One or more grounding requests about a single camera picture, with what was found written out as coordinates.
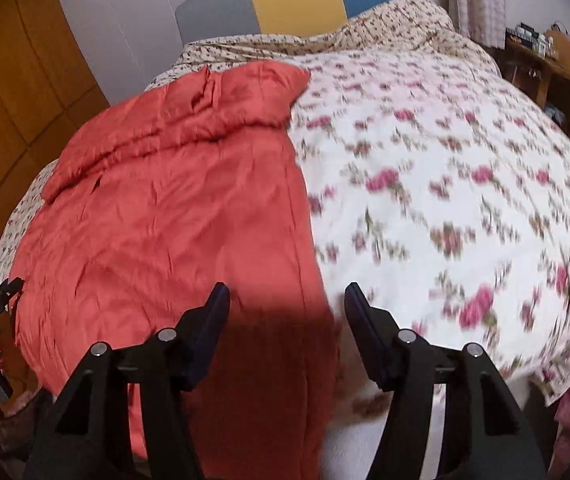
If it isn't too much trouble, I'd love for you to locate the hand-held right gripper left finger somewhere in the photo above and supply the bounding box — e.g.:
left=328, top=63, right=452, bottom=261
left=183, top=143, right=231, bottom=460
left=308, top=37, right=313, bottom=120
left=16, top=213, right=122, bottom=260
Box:
left=22, top=282, right=231, bottom=480

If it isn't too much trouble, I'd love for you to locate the wooden wardrobe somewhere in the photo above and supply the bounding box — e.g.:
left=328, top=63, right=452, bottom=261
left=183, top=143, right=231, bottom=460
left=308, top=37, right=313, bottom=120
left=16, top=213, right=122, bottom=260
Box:
left=0, top=0, right=111, bottom=311

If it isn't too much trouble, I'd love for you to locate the cream small floral duvet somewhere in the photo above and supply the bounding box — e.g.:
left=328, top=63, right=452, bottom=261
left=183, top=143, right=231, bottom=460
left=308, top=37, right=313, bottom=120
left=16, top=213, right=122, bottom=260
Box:
left=145, top=0, right=500, bottom=91

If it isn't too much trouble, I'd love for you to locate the orange puffer jacket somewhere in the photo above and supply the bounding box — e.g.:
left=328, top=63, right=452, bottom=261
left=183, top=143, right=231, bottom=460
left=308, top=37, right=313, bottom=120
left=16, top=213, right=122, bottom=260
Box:
left=12, top=60, right=341, bottom=480

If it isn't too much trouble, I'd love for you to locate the grey yellow blue headboard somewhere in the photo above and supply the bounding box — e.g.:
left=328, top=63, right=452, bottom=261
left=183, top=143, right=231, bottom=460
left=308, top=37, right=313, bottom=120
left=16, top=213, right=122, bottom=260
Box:
left=175, top=0, right=418, bottom=43

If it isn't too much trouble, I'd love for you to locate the dark printed box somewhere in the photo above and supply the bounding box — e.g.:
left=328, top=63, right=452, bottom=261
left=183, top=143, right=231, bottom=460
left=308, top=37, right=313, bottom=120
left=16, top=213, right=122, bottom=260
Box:
left=507, top=22, right=554, bottom=56

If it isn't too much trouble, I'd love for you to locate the wooden desk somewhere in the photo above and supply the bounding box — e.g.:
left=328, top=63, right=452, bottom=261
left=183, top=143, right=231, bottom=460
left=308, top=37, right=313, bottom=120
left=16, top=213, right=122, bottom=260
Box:
left=502, top=40, right=570, bottom=123

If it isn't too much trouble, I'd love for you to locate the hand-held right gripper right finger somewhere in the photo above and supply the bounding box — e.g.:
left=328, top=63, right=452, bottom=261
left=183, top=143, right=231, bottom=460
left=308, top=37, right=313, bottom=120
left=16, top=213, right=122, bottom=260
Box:
left=345, top=282, right=548, bottom=480

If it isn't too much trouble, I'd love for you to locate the floral curtain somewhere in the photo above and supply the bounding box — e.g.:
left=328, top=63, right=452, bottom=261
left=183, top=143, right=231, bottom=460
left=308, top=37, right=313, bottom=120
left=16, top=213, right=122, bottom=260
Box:
left=445, top=0, right=508, bottom=51

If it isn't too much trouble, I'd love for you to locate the white rose print quilt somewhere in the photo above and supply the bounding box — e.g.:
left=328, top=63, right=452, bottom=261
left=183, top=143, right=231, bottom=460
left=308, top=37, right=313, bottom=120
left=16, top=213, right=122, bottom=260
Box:
left=0, top=50, right=570, bottom=408

